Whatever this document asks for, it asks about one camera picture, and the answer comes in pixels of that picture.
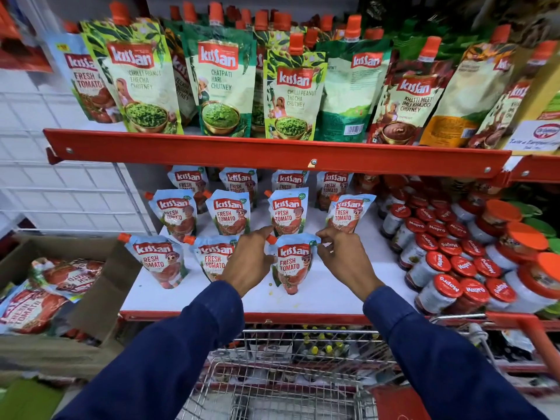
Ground rows of blue ketchup pouches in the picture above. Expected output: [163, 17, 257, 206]
[117, 165, 378, 290]

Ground green sheet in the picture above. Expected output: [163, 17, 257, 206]
[0, 378, 67, 420]

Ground blue tomato ketchup pouch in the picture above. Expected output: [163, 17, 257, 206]
[266, 233, 322, 296]

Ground white wire grid panel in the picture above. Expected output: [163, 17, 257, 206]
[0, 92, 153, 237]

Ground person's left hand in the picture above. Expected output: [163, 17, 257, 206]
[221, 226, 276, 298]

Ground rows of red-lidded jars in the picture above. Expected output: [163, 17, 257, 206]
[378, 188, 518, 316]

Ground orange-lidded jar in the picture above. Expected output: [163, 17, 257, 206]
[485, 221, 549, 272]
[504, 252, 560, 314]
[465, 199, 522, 246]

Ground white shelf sign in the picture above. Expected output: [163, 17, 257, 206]
[502, 120, 560, 155]

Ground brown chutney pouch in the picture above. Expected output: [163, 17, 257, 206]
[367, 36, 456, 146]
[467, 40, 559, 149]

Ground green-lidded jar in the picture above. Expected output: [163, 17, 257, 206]
[523, 217, 557, 239]
[509, 200, 543, 218]

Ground metal wire shopping cart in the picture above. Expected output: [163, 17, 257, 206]
[177, 314, 500, 420]

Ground red rack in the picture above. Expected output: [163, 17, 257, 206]
[0, 0, 54, 73]

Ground person's left forearm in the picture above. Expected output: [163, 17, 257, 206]
[52, 281, 246, 420]

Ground red metal shelf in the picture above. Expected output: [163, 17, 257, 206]
[43, 128, 560, 185]

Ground red tomato pouch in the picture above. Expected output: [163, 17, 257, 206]
[0, 281, 69, 336]
[29, 256, 105, 303]

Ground yellow-capped bottles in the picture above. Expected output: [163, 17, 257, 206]
[301, 325, 347, 360]

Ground row of green chutney pouches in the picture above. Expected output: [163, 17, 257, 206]
[80, 1, 393, 143]

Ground person's right hand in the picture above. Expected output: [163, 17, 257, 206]
[316, 227, 386, 302]

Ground cream and yellow pouch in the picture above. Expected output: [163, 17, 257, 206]
[419, 24, 518, 148]

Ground large blue tomato pouch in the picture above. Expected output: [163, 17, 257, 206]
[45, 22, 122, 125]

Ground person's right forearm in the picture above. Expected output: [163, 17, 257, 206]
[363, 286, 548, 420]

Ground white shelf with red edge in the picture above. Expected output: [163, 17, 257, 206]
[119, 200, 560, 334]

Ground brown cardboard box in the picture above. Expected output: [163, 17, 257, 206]
[0, 233, 143, 382]

